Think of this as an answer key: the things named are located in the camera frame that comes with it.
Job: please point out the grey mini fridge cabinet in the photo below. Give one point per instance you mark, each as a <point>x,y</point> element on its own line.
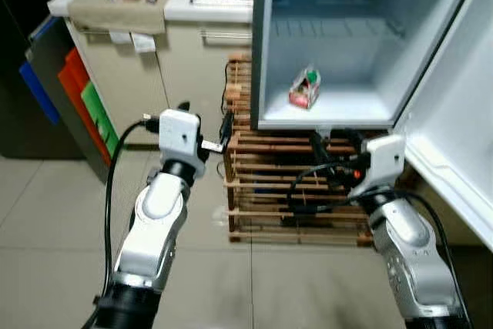
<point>347,105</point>

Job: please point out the wooden wine rack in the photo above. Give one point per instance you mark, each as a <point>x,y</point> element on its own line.
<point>262,190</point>

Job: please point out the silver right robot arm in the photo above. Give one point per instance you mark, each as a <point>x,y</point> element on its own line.
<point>404,252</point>

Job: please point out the printed white paper label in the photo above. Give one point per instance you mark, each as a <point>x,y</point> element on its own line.
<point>143,41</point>

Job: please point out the green plastic board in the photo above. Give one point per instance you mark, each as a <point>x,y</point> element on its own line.
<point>100,117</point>

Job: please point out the apple juice carton green cap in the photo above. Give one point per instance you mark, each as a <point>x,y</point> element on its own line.
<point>304,92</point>

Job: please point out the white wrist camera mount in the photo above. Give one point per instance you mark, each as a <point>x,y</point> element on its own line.
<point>383,159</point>
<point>179,135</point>

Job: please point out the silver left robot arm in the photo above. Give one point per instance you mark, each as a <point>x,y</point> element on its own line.
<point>154,221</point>

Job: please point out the blue plastic board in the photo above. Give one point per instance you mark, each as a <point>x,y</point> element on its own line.
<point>35,90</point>

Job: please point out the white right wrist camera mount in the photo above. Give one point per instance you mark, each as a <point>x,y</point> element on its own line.
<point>383,159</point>

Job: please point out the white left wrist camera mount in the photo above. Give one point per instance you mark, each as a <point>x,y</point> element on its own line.
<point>179,135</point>

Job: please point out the plain white paper label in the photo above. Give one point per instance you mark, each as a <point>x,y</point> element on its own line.
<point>119,36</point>

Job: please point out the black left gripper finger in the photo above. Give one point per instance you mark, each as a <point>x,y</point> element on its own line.
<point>226,129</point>
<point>184,106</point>

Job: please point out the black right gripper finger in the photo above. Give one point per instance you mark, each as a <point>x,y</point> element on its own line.
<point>318,147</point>
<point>357,142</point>

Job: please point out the beige cloth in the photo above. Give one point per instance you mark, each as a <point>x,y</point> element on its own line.
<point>92,15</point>

